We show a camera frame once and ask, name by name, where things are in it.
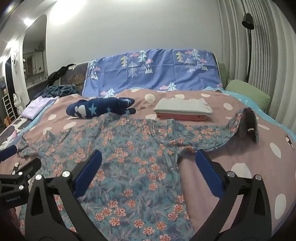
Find white wire rack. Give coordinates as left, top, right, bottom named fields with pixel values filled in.
left=2, top=94, right=14, bottom=121

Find black floor lamp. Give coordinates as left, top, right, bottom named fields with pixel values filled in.
left=242, top=13, right=255, bottom=84

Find folded beige and pink clothes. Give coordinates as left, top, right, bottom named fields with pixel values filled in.
left=154, top=97, right=213, bottom=115

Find navy star print garment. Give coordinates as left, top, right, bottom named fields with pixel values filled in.
left=66, top=97, right=137, bottom=120

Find dark printed headboard cover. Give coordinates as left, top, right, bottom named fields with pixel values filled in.
left=59, top=62, right=89, bottom=95

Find green pillow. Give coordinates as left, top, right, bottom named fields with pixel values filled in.
left=225, top=79, right=271, bottom=114

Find lavender cloth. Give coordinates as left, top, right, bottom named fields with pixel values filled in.
left=22, top=96, right=59, bottom=118

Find blue tree print sheet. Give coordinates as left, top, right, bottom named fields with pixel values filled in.
left=82, top=49, right=223, bottom=98

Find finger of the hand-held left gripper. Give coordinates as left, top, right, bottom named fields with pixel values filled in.
left=0, top=158, right=42, bottom=186
left=0, top=146, right=18, bottom=163

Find white bear wall decoration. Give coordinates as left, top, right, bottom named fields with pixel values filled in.
left=10, top=50, right=19, bottom=75

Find green cushion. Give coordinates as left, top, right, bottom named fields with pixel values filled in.
left=218, top=62, right=232, bottom=88

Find white cat figurine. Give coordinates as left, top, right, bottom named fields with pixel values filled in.
left=13, top=91, right=22, bottom=108

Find pink polka dot blanket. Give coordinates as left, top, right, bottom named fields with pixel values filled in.
left=0, top=87, right=296, bottom=241

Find teal floral shirt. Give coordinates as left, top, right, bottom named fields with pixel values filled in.
left=17, top=108, right=259, bottom=241

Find white pleated curtain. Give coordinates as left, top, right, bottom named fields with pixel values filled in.
left=216, top=0, right=296, bottom=130

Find dark blue fuzzy blanket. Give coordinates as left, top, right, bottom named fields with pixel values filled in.
left=35, top=85, right=79, bottom=99

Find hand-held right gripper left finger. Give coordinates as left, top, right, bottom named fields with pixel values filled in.
left=24, top=149, right=109, bottom=241

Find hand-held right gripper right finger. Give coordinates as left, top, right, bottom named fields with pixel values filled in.
left=195, top=149, right=272, bottom=241

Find folded pink garment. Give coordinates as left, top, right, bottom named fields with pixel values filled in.
left=155, top=112, right=208, bottom=122

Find framed wall mirror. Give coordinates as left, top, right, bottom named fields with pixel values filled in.
left=23, top=51, right=44, bottom=76

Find black garment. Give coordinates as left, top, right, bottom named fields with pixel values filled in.
left=47, top=65, right=70, bottom=87

